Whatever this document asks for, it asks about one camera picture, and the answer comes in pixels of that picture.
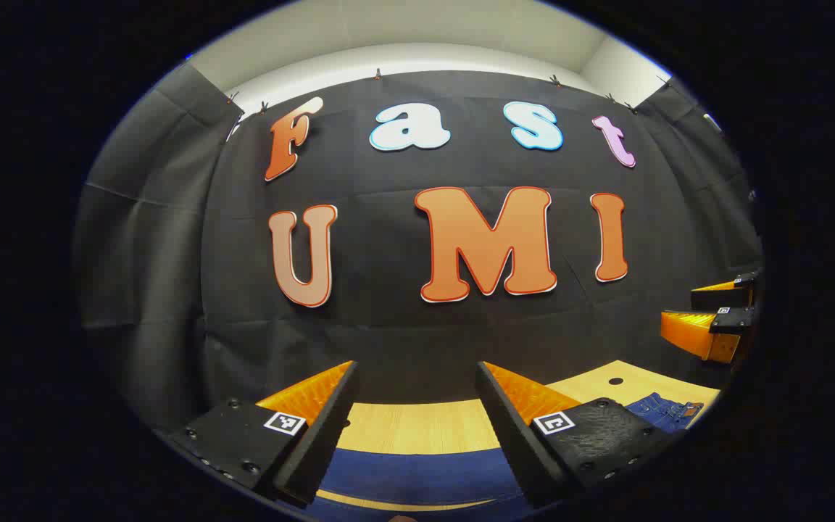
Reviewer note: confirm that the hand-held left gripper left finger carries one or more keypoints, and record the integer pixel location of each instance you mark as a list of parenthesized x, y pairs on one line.
[(327, 435)]

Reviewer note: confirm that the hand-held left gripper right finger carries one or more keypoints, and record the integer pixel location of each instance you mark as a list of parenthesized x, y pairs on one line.
[(508, 435)]

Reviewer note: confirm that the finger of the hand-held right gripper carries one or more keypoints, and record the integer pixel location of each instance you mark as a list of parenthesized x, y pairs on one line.
[(722, 297), (733, 320)]

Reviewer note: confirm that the blue denim jeans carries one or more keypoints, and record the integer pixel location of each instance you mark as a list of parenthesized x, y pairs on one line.
[(417, 475)]

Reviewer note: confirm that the black backdrop cloth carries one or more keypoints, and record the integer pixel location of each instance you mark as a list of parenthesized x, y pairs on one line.
[(388, 326)]

